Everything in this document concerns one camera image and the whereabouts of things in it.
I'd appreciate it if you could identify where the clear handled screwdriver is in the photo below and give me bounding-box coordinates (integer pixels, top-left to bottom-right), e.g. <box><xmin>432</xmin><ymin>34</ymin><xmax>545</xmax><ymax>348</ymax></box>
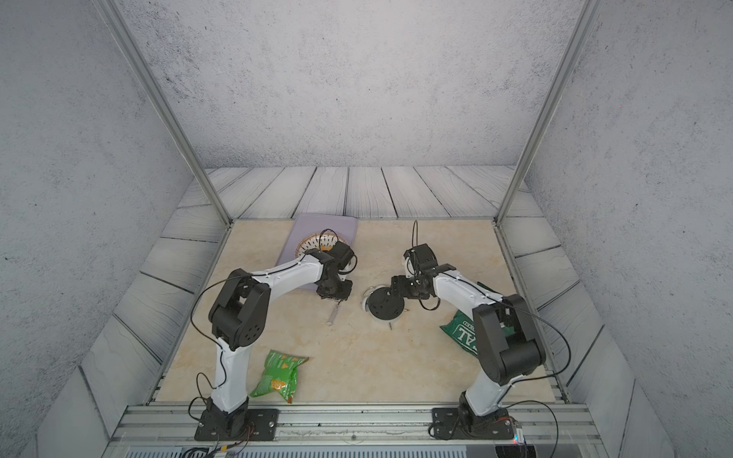
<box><xmin>326</xmin><ymin>301</ymin><xmax>342</xmax><ymax>326</ymax></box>

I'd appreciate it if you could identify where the aluminium front rail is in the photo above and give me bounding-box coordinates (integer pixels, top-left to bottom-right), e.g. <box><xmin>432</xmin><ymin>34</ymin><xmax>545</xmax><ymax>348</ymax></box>
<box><xmin>104</xmin><ymin>402</ymin><xmax>607</xmax><ymax>457</ymax></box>

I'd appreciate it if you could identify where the left metal frame post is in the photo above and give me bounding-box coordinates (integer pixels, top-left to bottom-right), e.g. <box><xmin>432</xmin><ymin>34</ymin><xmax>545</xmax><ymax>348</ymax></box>
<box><xmin>94</xmin><ymin>0</ymin><xmax>233</xmax><ymax>228</ymax></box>

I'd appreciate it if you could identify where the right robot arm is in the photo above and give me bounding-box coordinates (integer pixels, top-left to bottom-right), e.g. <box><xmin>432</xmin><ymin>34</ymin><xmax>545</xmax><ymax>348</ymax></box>
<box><xmin>391</xmin><ymin>244</ymin><xmax>546</xmax><ymax>434</ymax></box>

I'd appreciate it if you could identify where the right metal frame post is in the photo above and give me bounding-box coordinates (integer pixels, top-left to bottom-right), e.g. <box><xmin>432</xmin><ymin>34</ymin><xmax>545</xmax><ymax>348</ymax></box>
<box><xmin>494</xmin><ymin>0</ymin><xmax>602</xmax><ymax>227</ymax></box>

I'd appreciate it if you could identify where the lavender tray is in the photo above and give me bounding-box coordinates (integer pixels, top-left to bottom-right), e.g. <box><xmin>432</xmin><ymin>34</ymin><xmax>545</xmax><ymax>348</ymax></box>
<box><xmin>271</xmin><ymin>214</ymin><xmax>358</xmax><ymax>301</ymax></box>

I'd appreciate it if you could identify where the white alarm clock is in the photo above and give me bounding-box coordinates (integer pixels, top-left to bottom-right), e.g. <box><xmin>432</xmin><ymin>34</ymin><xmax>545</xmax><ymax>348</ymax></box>
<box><xmin>361</xmin><ymin>284</ymin><xmax>407</xmax><ymax>330</ymax></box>

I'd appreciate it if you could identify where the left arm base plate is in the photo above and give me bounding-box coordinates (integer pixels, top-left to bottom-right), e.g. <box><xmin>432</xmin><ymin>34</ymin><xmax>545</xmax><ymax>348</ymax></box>
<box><xmin>194</xmin><ymin>408</ymin><xmax>280</xmax><ymax>442</ymax></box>

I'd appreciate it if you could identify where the patterned bowl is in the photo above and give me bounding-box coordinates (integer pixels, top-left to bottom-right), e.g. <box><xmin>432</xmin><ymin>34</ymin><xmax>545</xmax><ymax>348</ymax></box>
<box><xmin>295</xmin><ymin>229</ymin><xmax>346</xmax><ymax>258</ymax></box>

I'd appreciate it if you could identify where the metal frame post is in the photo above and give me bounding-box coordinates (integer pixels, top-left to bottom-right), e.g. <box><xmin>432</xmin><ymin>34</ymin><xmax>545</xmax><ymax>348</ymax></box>
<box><xmin>94</xmin><ymin>0</ymin><xmax>233</xmax><ymax>228</ymax></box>
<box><xmin>494</xmin><ymin>0</ymin><xmax>602</xmax><ymax>227</ymax></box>

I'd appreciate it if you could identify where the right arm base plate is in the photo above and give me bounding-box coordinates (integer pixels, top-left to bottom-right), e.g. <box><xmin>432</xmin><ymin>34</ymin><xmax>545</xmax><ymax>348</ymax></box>
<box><xmin>428</xmin><ymin>406</ymin><xmax>517</xmax><ymax>441</ymax></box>

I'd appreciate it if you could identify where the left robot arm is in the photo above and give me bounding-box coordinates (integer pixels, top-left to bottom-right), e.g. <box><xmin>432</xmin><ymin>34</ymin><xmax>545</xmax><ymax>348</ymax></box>
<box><xmin>200</xmin><ymin>240</ymin><xmax>356</xmax><ymax>436</ymax></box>

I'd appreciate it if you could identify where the light green snack bag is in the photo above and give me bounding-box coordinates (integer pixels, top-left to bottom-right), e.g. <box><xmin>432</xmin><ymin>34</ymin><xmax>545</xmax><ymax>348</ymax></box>
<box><xmin>249</xmin><ymin>350</ymin><xmax>309</xmax><ymax>404</ymax></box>

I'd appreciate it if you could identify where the dark green chips bag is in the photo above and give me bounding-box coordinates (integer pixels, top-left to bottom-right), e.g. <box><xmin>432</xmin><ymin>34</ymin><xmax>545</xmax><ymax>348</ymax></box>
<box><xmin>440</xmin><ymin>282</ymin><xmax>516</xmax><ymax>358</ymax></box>

